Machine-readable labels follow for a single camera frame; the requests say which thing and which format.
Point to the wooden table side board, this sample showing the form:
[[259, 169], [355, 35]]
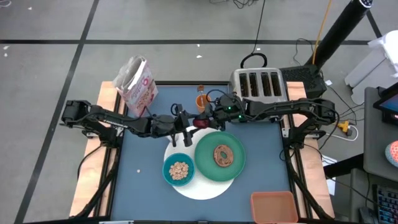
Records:
[[93, 174], [314, 174]]

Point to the colourful dotted ball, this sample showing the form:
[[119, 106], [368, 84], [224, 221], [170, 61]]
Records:
[[392, 154]]

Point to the pink strawberry yogurt cereal box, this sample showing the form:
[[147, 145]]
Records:
[[140, 90]]

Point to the black tablet screen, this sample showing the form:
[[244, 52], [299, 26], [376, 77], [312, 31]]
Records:
[[390, 104]]

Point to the black perforated base box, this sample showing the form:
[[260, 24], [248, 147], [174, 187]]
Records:
[[303, 82]]

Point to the teal plastic bowl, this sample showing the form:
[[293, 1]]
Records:
[[168, 180]]

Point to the cereal rings heap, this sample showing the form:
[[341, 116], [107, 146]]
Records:
[[178, 171]]

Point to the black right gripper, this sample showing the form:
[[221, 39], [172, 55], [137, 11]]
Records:
[[231, 110]]

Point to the green plastic plate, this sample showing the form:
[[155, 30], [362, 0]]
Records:
[[205, 165]]

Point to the white round woven placemat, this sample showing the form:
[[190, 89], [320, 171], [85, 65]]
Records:
[[202, 191]]

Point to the silver four-slot toaster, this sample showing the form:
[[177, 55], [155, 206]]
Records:
[[258, 84]]

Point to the grey desk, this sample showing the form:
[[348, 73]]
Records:
[[376, 149]]

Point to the white cardboard sheets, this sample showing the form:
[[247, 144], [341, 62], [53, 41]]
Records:
[[373, 71]]

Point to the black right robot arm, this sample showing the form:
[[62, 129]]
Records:
[[295, 107]]

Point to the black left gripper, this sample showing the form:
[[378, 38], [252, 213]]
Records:
[[180, 123]]

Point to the orange plastic cup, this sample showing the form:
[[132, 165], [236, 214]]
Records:
[[200, 104]]

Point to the black keyboard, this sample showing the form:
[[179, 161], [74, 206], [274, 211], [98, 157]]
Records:
[[388, 203]]

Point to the black round pole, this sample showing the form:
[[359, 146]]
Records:
[[339, 31]]

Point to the brown bagel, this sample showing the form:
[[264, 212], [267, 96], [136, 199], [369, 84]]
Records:
[[217, 155]]

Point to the dark red jam jar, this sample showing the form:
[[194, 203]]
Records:
[[201, 123]]

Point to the orange rectangular plastic tray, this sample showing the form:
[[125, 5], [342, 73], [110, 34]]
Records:
[[273, 208]]

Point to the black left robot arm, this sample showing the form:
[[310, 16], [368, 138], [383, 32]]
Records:
[[109, 119]]

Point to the metal spoon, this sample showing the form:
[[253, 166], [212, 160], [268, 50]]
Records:
[[201, 90]]

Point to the yellow power plug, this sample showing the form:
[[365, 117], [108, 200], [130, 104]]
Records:
[[345, 127]]

